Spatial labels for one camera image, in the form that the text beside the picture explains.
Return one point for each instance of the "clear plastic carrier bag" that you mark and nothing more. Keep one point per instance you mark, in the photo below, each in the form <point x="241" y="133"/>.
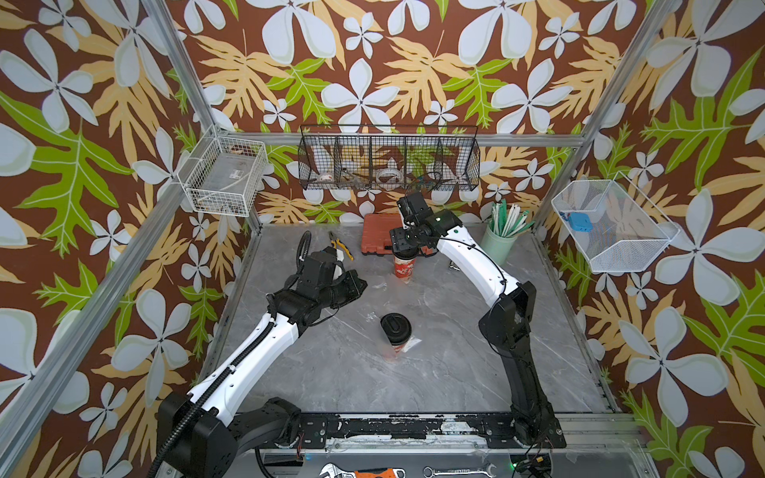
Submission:
<point x="383" y="296"/>

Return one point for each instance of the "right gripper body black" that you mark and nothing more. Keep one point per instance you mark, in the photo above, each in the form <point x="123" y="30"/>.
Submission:
<point x="405" y="238"/>

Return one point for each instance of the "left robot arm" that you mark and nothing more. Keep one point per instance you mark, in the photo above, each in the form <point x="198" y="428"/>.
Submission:
<point x="202" y="432"/>

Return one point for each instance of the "white green straws bundle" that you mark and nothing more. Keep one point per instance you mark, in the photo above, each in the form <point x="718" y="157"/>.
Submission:
<point x="509" y="220"/>

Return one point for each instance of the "yellow handled pliers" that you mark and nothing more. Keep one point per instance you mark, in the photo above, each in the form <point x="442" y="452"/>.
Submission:
<point x="340" y="245"/>

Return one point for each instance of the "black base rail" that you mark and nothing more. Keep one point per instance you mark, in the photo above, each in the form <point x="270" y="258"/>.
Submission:
<point x="497" y="430"/>

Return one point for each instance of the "adjustable wrench orange handle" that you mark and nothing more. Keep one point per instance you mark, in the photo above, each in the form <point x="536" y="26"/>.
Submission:
<point x="332" y="470"/>

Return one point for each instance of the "white mesh basket right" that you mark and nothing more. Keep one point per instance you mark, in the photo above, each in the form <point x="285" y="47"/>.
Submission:
<point x="630" y="231"/>

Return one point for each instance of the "silver combination wrench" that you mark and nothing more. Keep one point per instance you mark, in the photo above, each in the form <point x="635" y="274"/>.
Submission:
<point x="486" y="471"/>

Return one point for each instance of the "red plastic tool case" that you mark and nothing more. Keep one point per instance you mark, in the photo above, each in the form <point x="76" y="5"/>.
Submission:
<point x="385" y="234"/>

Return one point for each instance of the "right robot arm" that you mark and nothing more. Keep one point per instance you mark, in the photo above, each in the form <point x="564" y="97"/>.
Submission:
<point x="506" y="324"/>

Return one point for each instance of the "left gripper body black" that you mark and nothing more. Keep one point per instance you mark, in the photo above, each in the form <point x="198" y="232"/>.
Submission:
<point x="327" y="298"/>

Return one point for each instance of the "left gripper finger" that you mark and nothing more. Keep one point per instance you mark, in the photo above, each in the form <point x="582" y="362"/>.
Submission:
<point x="354" y="286"/>
<point x="304" y="246"/>

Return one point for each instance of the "red cup black lid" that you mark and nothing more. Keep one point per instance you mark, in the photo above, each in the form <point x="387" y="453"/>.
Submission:
<point x="403" y="268"/>
<point x="397" y="330"/>

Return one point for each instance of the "white wire basket left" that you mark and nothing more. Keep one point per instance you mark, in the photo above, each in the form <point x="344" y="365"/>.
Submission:
<point x="222" y="174"/>

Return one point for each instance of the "black wire basket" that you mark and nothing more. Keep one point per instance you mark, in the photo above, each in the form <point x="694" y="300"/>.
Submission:
<point x="387" y="157"/>

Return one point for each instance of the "blue object in basket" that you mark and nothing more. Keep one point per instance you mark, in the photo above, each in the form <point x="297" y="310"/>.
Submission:
<point x="580" y="222"/>

